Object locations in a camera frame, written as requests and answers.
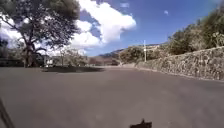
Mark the row of trees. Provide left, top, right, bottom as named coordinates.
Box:
left=146, top=3, right=224, bottom=62

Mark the grey stone wall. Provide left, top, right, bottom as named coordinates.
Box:
left=135, top=46, right=224, bottom=81

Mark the grey asphalt road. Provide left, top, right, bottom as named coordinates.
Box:
left=0, top=65, right=224, bottom=128

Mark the large spreading tree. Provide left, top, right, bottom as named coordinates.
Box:
left=0, top=0, right=81, bottom=69

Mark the white pole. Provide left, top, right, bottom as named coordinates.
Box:
left=143, top=39, right=147, bottom=63

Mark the round green tree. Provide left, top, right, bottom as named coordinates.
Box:
left=118, top=46, right=145, bottom=66

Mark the row of bushes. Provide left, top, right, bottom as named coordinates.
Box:
left=53, top=48, right=90, bottom=67

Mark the distant hill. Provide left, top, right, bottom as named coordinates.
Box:
left=96, top=43, right=161, bottom=59

